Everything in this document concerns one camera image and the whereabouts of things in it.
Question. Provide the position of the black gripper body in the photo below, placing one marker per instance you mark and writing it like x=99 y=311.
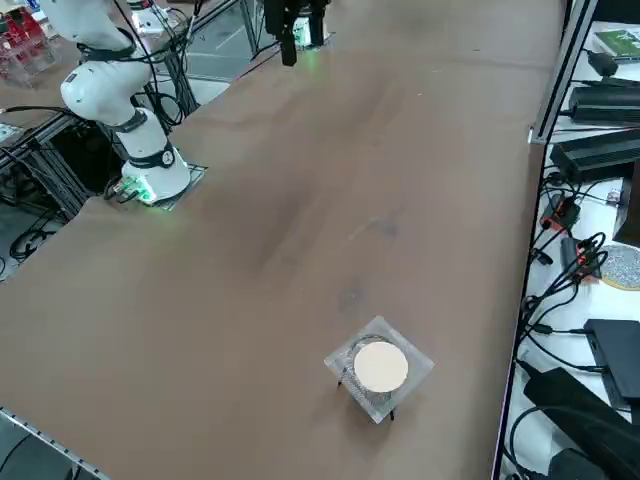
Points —
x=285 y=12

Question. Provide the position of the white box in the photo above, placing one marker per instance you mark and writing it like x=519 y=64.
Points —
x=155 y=22

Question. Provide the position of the clear shelf red boxes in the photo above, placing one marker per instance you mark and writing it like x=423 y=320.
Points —
x=25 y=60

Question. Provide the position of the small black power adapter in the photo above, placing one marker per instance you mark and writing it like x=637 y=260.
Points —
x=602 y=62

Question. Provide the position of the black ribbed power adapter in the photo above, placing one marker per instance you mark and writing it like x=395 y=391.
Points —
x=595 y=157
x=605 y=105

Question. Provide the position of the green printed box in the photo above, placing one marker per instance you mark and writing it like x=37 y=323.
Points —
x=620 y=42

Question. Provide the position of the black hub orange plugs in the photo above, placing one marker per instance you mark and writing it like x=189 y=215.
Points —
x=560 y=217

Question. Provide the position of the black plug red trim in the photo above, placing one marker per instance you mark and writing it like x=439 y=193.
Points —
x=570 y=252

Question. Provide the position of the small printed card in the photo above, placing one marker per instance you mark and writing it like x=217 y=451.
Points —
x=614 y=196

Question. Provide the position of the dark brown box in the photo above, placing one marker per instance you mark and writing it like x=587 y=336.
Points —
x=631 y=215

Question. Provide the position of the round glitter disc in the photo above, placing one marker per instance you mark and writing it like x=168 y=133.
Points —
x=625 y=267

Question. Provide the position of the flat black box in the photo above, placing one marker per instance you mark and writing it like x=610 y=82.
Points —
x=617 y=355

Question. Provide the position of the large black device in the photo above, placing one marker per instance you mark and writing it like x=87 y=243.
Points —
x=580 y=415

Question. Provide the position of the aluminium camera post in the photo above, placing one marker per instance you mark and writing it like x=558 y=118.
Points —
x=564 y=75

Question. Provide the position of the aluminium table frame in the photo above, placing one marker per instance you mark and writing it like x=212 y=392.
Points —
x=45 y=165

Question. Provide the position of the perforated aluminium rail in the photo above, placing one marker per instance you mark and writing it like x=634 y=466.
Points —
x=50 y=442

